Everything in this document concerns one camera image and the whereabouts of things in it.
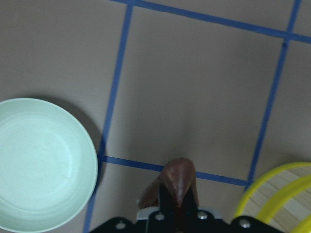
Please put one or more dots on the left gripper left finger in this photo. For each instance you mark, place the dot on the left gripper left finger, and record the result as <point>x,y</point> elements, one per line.
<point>123,225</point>

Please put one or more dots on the light green plate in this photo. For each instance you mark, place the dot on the light green plate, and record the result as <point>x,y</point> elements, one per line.
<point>48,166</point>

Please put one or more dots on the brown bun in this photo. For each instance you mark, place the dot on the brown bun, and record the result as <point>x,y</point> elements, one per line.
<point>178,176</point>

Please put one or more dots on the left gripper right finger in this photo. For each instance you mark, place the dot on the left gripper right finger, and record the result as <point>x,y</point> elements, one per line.
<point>201,221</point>

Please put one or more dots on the yellow bamboo steamer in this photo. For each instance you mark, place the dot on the yellow bamboo steamer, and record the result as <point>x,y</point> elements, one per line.
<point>281,198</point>

